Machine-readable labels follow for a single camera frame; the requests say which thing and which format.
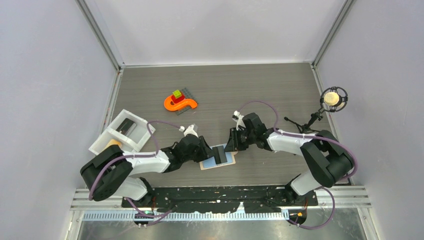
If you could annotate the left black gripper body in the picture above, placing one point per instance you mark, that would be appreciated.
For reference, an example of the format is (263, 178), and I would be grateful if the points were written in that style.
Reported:
(200, 152)

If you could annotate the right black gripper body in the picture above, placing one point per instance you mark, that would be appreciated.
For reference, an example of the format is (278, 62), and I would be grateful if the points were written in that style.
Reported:
(245, 138)

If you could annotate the dark grey credit card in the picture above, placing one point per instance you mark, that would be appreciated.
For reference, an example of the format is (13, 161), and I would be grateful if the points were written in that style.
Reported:
(220, 156)

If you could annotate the tan card holder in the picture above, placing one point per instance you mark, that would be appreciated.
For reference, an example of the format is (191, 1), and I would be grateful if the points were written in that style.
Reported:
(210, 163)

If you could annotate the black credit card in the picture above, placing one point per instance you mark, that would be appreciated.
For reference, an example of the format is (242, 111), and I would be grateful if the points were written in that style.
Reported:
(126, 127)

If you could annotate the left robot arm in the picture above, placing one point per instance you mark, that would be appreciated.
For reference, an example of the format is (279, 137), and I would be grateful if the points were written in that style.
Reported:
(114, 172)

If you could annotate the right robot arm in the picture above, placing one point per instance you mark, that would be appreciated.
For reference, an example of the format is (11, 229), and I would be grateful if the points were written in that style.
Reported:
(327, 161)

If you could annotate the orange card in tray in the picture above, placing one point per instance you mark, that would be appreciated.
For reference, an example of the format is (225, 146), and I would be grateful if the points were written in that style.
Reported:
(113, 142)

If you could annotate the orange curved toy track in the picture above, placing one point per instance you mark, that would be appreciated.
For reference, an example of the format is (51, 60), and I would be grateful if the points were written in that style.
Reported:
(187, 102)

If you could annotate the red toy block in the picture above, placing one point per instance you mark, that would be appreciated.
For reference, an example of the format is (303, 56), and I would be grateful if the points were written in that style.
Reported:
(175, 101)

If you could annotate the green toy block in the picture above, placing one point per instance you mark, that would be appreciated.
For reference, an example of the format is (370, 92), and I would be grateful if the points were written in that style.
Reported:
(177, 94)

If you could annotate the white divided tray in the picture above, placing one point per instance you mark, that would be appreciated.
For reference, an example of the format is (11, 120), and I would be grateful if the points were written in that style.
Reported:
(132, 143)

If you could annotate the microphone on tripod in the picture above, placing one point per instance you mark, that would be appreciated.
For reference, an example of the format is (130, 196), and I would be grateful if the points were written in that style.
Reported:
(332, 100)

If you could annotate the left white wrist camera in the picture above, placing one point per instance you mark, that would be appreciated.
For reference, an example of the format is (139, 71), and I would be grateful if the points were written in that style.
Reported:
(190, 130)

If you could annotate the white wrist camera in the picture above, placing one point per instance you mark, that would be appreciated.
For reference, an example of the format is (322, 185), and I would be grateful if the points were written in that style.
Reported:
(238, 118)
(190, 130)

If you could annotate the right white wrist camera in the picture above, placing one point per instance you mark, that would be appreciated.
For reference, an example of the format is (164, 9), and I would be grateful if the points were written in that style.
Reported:
(238, 118)

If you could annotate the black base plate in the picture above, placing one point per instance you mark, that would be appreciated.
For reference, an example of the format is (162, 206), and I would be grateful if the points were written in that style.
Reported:
(222, 199)

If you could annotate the white slotted cable duct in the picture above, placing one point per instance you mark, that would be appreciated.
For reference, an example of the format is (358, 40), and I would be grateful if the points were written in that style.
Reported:
(239, 215)

